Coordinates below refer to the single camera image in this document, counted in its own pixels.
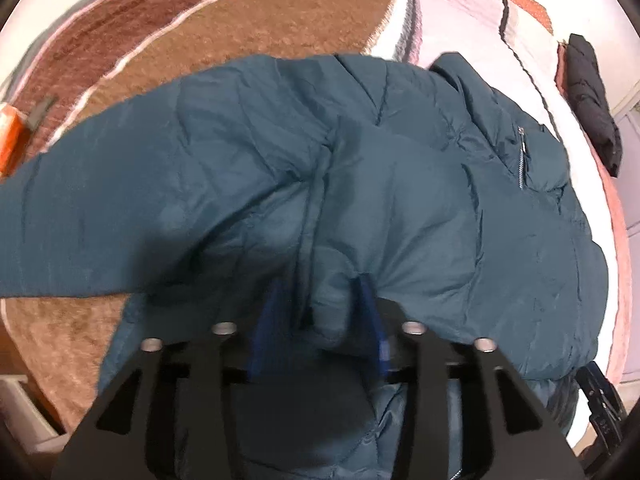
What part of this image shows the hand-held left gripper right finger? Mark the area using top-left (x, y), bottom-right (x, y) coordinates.
top-left (352, 275), bottom-right (587, 480)

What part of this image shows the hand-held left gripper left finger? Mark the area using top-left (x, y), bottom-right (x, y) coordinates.
top-left (50, 277), bottom-right (301, 480)

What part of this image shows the teal puffer jacket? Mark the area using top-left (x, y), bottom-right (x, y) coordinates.
top-left (0, 52), bottom-right (611, 480)

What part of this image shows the lilac wardrobe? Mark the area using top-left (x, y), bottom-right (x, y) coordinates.
top-left (612, 95), bottom-right (640, 233)

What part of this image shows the white bedside furniture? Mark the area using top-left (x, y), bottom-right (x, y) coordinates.
top-left (0, 374), bottom-right (67, 457)

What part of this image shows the black puffer jacket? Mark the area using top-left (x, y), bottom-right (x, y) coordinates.
top-left (564, 33), bottom-right (623, 177)

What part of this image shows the striped pink brown blanket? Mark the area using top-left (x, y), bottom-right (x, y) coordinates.
top-left (0, 0), bottom-right (637, 461)

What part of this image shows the orange box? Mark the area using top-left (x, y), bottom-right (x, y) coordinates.
top-left (0, 104), bottom-right (34, 179)

